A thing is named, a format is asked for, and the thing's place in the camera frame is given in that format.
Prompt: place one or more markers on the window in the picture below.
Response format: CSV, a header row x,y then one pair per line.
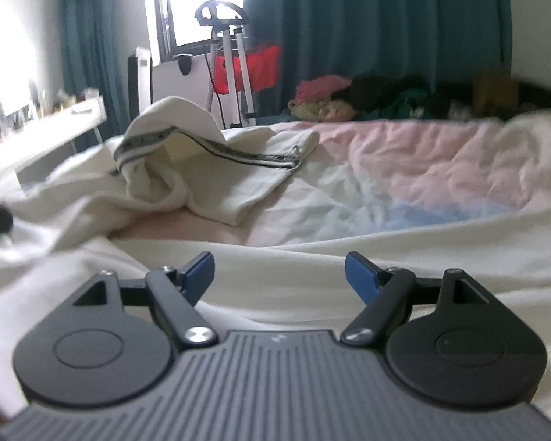
x,y
206,0

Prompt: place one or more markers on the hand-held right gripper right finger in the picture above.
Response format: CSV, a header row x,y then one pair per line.
x,y
360,278

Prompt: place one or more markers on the red fabric bag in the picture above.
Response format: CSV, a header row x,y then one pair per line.
x,y
261,69

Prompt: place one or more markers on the garment steamer stand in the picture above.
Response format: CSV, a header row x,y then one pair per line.
x,y
236,55

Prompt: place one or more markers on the yellow floral cloth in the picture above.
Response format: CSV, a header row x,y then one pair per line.
x,y
321,110

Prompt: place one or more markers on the pile of dark clothes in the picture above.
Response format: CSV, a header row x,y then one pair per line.
x,y
376,89

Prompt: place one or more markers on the small black holder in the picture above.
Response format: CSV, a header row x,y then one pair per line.
x,y
183,64

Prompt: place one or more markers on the pink and white bed blanket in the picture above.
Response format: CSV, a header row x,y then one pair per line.
x,y
441,170

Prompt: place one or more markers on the slim white and black heater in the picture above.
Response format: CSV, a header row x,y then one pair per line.
x,y
140,82

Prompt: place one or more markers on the white pants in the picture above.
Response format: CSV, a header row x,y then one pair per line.
x,y
238,183

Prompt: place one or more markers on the green garment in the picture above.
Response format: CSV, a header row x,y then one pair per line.
x,y
409,101

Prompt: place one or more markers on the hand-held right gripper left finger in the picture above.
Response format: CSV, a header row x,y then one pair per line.
x,y
197,275

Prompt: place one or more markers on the pink cloth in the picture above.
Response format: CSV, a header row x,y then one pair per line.
x,y
321,87

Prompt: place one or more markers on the white vanity desk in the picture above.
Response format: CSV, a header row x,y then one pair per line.
x,y
50,133

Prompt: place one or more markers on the teal curtain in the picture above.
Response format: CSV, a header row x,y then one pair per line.
x,y
96,46
372,23

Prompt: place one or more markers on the brown paper bag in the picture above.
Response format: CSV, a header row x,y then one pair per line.
x,y
491,89

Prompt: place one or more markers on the lit vanity mirror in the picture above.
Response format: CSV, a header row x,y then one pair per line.
x,y
9,82

